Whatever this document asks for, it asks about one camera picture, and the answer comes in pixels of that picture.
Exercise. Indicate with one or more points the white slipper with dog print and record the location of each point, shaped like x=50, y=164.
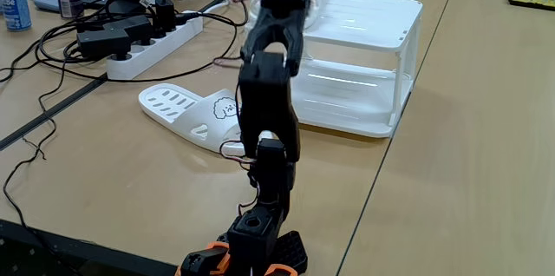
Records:
x=195, y=120
x=318, y=2

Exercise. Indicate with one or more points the white plastic shoe rack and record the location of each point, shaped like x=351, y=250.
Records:
x=360, y=107

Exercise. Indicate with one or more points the white power strip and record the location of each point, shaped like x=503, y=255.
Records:
x=143, y=57

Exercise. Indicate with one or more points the black plug charger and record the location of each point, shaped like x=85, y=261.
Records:
x=165, y=15

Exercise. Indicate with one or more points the black adapter with green light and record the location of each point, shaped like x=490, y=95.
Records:
x=130, y=26

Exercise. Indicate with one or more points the black power adapter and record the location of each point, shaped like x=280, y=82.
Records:
x=102, y=41

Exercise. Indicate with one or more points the grey computer mouse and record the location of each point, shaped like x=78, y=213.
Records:
x=45, y=2

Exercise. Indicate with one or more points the blue drink can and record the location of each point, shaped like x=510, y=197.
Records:
x=16, y=7

